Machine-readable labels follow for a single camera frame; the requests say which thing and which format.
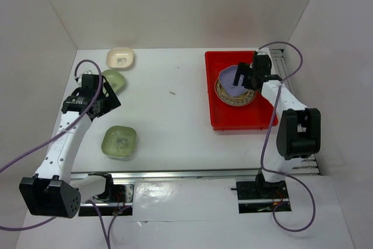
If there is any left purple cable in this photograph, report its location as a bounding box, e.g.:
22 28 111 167
0 59 132 249

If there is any aluminium front rail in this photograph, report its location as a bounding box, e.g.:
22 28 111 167
69 167 292 181

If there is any red plastic bin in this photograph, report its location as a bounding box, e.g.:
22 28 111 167
205 51 273 131

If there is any round floral brown-rimmed plate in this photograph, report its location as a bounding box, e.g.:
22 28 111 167
214 79 256 107

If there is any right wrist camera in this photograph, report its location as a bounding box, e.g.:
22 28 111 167
257 50 270 56

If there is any purple square panda plate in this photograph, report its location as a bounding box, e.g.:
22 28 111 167
219 65 248 97

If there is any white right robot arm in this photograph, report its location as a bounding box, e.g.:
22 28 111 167
233 51 321 198

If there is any green square panda plate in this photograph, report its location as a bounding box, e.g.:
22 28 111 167
101 125 138 159
102 69 126 93

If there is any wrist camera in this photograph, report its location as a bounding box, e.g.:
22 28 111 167
75 71 92 85
257 50 270 56

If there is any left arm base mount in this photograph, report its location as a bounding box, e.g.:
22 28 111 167
72 178 134 217

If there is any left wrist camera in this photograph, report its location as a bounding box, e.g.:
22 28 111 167
75 71 92 85

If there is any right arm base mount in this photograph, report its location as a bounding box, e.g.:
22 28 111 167
230 181 291 214

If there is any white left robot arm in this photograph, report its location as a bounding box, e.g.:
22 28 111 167
19 74 121 218

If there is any cream square panda plate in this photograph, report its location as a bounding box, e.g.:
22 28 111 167
106 47 135 70

